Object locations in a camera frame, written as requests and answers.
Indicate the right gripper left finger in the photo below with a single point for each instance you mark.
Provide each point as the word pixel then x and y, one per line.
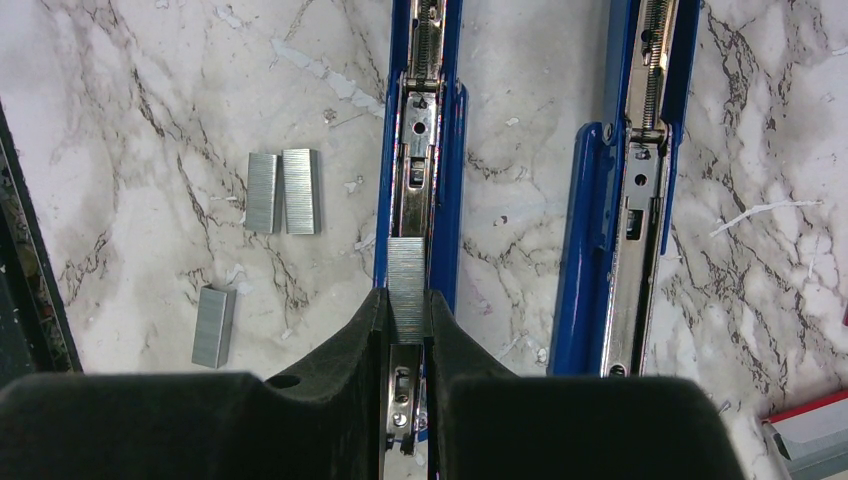
pixel 320 418

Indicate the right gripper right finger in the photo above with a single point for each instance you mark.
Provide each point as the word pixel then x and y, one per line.
pixel 488 423

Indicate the silver staple strip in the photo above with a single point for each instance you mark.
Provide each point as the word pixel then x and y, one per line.
pixel 301 192
pixel 406 280
pixel 262 214
pixel 213 328

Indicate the grey staples tray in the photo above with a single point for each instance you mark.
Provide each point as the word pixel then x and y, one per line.
pixel 811 439

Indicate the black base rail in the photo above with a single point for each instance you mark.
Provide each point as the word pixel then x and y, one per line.
pixel 35 332

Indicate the blue stapler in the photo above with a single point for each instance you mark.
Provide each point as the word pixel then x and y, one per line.
pixel 621 193

